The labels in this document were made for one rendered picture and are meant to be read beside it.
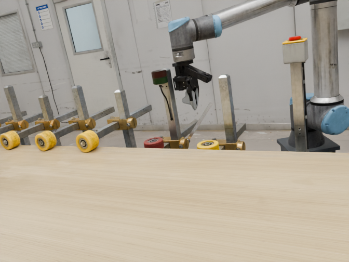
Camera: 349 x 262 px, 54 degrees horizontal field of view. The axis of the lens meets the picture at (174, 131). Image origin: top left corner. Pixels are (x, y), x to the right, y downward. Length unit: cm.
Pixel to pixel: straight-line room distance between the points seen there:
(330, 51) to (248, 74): 241
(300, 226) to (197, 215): 23
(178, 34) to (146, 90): 334
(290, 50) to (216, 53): 298
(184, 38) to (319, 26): 64
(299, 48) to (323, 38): 53
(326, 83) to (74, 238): 131
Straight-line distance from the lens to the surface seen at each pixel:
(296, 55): 120
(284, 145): 201
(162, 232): 79
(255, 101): 411
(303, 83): 125
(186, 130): 161
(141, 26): 459
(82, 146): 145
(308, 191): 89
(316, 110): 177
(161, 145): 136
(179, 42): 140
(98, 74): 514
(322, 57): 173
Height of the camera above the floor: 133
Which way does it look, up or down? 17 degrees down
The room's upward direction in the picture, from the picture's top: 10 degrees counter-clockwise
